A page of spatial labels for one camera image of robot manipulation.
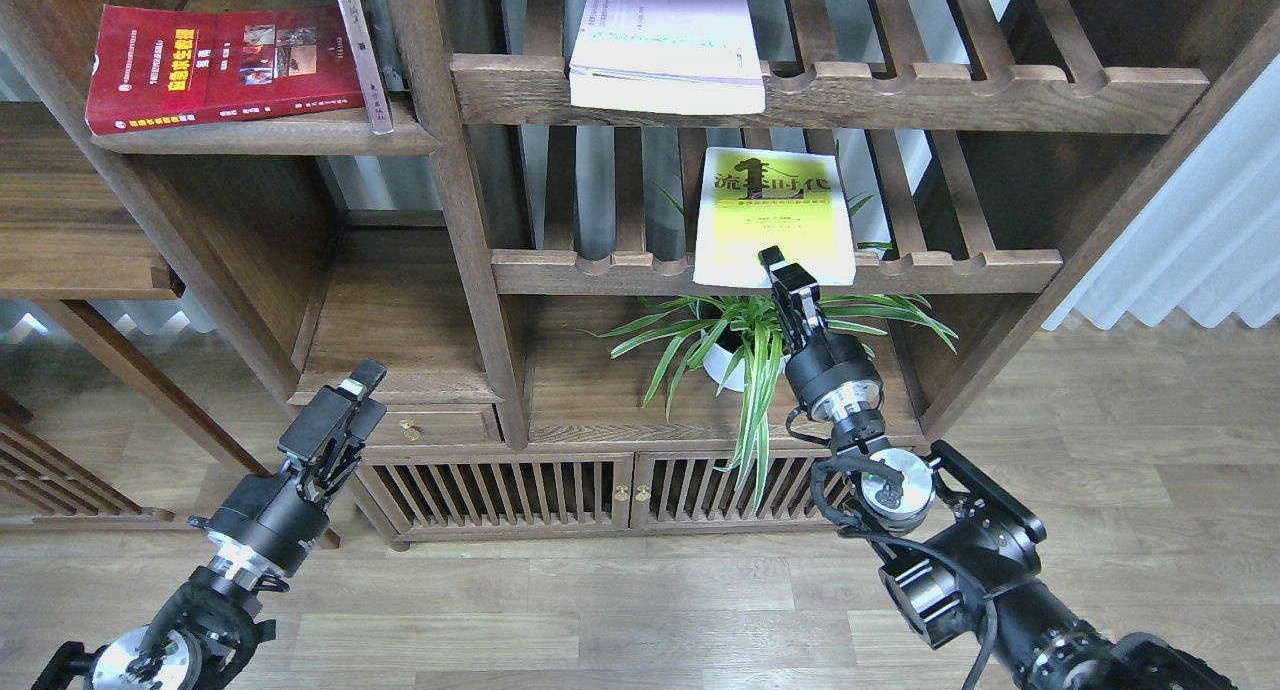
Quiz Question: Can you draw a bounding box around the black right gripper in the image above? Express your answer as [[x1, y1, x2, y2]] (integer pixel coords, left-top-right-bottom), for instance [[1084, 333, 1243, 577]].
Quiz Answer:
[[758, 245, 883, 424]]

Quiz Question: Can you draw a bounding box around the thin upright book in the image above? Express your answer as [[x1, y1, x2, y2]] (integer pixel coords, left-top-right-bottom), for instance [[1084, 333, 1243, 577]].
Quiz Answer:
[[337, 0, 394, 137]]

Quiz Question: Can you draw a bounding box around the white plant pot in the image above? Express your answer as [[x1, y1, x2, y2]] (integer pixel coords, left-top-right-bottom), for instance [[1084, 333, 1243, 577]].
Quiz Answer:
[[703, 342, 753, 394]]

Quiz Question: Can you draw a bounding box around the white curtain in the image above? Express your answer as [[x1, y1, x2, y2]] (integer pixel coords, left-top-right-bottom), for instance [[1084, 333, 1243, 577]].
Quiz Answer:
[[1044, 61, 1279, 330]]

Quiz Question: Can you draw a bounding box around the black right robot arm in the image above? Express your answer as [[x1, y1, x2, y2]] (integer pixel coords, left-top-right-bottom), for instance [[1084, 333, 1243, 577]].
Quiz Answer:
[[759, 247, 1233, 689]]

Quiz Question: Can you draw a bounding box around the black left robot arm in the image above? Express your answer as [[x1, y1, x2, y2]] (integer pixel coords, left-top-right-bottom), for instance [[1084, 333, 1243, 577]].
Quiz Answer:
[[35, 358, 387, 689]]

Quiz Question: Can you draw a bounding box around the brass drawer knob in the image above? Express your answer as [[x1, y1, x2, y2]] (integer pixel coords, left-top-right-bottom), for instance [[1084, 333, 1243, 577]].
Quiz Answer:
[[399, 419, 422, 443]]

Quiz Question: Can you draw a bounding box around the yellow green paperback book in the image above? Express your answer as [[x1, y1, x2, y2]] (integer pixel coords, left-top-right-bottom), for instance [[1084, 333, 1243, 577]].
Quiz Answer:
[[692, 147, 856, 288]]

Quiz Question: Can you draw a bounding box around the white lavender paperback book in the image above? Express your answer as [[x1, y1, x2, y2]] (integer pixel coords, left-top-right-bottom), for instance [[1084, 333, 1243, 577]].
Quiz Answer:
[[568, 0, 765, 116]]

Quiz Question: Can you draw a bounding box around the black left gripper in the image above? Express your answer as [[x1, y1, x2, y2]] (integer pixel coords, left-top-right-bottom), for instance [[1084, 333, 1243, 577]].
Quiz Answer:
[[189, 358, 387, 577]]

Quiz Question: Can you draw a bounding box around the green spider plant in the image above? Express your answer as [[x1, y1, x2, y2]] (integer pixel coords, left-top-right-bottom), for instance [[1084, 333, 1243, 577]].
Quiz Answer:
[[602, 294, 959, 503]]

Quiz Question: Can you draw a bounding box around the red paperback book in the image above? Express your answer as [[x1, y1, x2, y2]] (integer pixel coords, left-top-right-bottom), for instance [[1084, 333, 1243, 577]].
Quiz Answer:
[[84, 5, 364, 137]]

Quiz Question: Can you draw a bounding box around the dark wooden slatted bench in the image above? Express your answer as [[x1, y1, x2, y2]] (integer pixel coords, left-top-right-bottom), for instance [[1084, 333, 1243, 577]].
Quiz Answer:
[[1, 390, 184, 531]]

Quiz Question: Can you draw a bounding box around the dark wooden bookshelf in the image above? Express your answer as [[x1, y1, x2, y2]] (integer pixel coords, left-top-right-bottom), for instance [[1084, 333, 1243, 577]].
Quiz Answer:
[[3, 0, 1277, 545]]

